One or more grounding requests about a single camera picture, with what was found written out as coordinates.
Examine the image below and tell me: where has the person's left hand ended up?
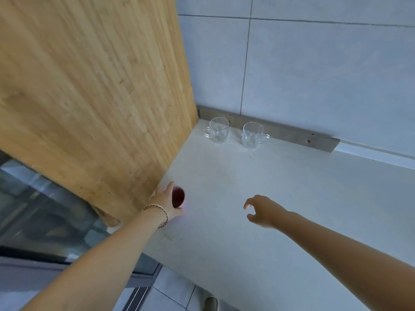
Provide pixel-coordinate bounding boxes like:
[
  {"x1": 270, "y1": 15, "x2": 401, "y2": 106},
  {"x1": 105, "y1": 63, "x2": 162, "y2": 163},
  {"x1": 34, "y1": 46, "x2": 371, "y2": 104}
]
[{"x1": 147, "y1": 181, "x2": 186, "y2": 224}]

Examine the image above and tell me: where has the person's right hand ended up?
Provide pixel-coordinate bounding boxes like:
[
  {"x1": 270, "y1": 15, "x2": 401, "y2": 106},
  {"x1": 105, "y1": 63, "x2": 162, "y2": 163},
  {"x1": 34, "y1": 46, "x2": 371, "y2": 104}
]
[{"x1": 243, "y1": 194, "x2": 289, "y2": 229}]

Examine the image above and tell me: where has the pink ceramic mug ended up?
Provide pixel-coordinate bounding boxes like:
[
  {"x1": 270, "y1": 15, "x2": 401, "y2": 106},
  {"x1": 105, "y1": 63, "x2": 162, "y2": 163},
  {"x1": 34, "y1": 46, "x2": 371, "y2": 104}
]
[{"x1": 171, "y1": 186, "x2": 186, "y2": 209}]

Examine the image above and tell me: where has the clear glass mug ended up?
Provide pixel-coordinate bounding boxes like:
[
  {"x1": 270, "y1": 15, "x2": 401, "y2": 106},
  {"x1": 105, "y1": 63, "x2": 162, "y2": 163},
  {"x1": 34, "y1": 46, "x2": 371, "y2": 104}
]
[
  {"x1": 203, "y1": 117, "x2": 230, "y2": 144},
  {"x1": 242, "y1": 122, "x2": 270, "y2": 149}
]

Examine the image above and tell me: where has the person's left forearm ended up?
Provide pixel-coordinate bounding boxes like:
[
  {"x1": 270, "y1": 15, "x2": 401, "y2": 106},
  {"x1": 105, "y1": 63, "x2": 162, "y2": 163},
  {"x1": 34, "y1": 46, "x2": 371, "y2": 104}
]
[{"x1": 19, "y1": 207, "x2": 168, "y2": 311}]

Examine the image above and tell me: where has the person's right forearm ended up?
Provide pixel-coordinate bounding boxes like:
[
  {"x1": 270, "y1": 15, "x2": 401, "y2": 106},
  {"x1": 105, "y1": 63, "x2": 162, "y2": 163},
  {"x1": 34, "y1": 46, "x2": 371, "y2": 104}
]
[{"x1": 275, "y1": 210, "x2": 415, "y2": 311}]

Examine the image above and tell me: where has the grey framed glass door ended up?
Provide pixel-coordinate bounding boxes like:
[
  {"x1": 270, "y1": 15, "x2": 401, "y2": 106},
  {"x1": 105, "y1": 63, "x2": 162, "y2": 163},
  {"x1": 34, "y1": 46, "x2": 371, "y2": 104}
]
[{"x1": 0, "y1": 149, "x2": 163, "y2": 311}]

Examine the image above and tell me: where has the white backsplash strip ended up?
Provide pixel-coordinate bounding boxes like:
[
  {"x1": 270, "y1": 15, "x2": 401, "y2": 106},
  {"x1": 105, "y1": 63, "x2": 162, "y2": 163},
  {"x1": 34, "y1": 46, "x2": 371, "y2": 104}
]
[{"x1": 335, "y1": 140, "x2": 415, "y2": 171}]

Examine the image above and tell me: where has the wooden cabinet side panel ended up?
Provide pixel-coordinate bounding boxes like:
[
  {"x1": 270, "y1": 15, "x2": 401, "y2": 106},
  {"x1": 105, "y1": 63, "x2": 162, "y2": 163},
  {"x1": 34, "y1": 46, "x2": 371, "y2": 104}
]
[{"x1": 0, "y1": 0, "x2": 199, "y2": 224}]

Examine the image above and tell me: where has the thin braided bracelet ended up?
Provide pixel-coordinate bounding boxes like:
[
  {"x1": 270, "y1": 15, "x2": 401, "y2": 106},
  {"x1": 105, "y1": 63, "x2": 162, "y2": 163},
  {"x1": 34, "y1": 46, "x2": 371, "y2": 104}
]
[{"x1": 141, "y1": 203, "x2": 169, "y2": 229}]

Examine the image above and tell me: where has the grey metal wall strip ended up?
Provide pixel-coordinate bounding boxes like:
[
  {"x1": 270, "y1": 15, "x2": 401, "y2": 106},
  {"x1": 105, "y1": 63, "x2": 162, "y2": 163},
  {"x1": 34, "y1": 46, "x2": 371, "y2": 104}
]
[{"x1": 197, "y1": 105, "x2": 340, "y2": 153}]

